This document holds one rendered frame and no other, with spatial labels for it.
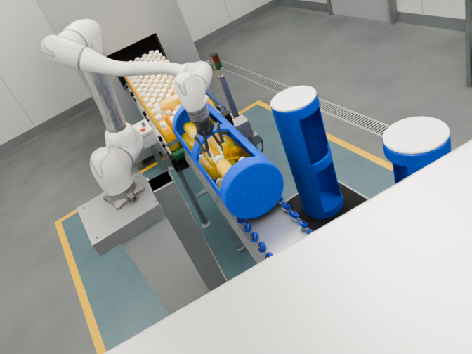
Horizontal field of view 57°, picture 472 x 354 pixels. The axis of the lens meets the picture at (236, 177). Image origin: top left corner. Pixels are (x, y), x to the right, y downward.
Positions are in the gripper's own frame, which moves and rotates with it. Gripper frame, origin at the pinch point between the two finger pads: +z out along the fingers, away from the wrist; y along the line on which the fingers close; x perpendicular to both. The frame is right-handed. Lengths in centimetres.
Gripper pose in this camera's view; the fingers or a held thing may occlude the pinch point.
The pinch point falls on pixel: (216, 154)
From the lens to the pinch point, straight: 203.5
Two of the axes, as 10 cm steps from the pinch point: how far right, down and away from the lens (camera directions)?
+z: 3.2, 7.5, 5.8
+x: -3.8, -4.5, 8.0
